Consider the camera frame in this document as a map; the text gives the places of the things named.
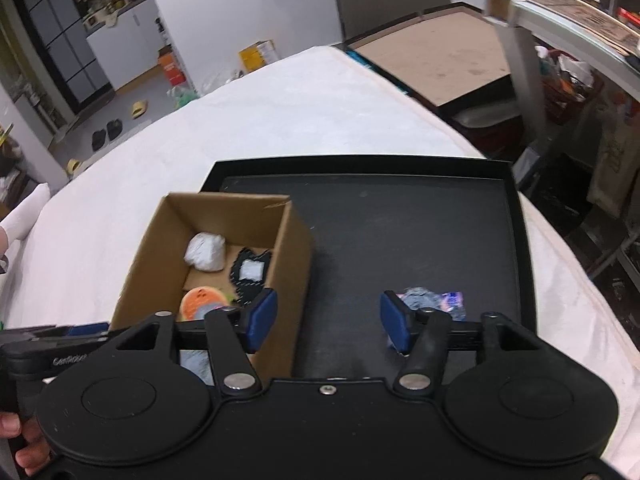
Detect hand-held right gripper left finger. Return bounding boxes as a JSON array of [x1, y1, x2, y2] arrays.
[[117, 289, 278, 397]]

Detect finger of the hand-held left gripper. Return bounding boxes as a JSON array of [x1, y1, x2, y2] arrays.
[[27, 322, 112, 341]]

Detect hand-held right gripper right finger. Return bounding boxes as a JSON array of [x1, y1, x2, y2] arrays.
[[380, 290, 543, 397]]

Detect black pouch with white label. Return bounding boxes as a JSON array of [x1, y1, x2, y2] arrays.
[[230, 247, 273, 307]]

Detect blue shark plush packet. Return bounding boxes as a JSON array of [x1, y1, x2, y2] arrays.
[[387, 286, 467, 356]]

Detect brown cardboard box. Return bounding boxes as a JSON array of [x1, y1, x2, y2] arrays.
[[110, 192, 316, 382]]

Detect burger plush toy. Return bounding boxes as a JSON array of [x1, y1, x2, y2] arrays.
[[179, 286, 236, 322]]

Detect grey-blue fluffy plush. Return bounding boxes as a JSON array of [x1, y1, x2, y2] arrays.
[[179, 350, 216, 386]]

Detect white soft ball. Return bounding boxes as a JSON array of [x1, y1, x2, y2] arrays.
[[184, 231, 227, 273]]

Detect black tray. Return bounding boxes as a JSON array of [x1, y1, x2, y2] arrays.
[[200, 160, 543, 382]]

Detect person's left hand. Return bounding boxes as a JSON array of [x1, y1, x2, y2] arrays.
[[0, 412, 52, 478]]

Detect white folded cloth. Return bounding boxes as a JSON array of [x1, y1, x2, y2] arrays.
[[0, 182, 52, 273]]

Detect yellow box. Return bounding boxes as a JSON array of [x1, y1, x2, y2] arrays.
[[238, 40, 278, 74]]

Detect orange box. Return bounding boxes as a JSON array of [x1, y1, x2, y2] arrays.
[[157, 47, 187, 88]]

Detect black framed cork board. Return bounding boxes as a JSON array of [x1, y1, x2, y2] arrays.
[[332, 2, 516, 117]]

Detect red basket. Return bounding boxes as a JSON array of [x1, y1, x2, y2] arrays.
[[542, 72, 603, 123]]

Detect black glass door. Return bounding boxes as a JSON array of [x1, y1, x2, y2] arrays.
[[10, 0, 116, 116]]

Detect white floor cabinet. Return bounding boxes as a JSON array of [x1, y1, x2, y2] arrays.
[[85, 0, 173, 93]]

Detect grey desk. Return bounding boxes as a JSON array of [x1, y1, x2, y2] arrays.
[[482, 0, 640, 153]]

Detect brown printed mat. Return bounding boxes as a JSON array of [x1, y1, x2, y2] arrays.
[[507, 0, 640, 56]]

